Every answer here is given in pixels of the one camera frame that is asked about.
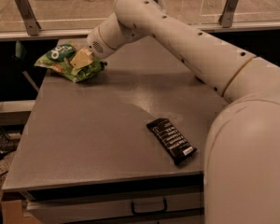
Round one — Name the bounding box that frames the green rice chip bag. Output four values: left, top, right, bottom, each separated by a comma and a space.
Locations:
35, 42, 107, 83

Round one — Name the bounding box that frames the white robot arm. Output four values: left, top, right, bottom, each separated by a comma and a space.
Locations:
87, 0, 280, 224

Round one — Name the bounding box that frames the black snack bar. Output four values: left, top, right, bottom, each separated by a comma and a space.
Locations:
147, 119, 197, 165

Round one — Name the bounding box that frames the cardboard box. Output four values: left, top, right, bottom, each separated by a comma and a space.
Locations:
1, 200, 42, 224

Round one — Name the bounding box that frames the metal barrier rail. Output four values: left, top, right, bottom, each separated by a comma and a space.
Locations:
0, 21, 280, 41

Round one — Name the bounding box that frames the left metal rail bracket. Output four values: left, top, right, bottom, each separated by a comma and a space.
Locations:
14, 0, 41, 36

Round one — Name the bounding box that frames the right metal rail bracket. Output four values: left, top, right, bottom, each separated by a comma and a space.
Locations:
218, 0, 239, 28

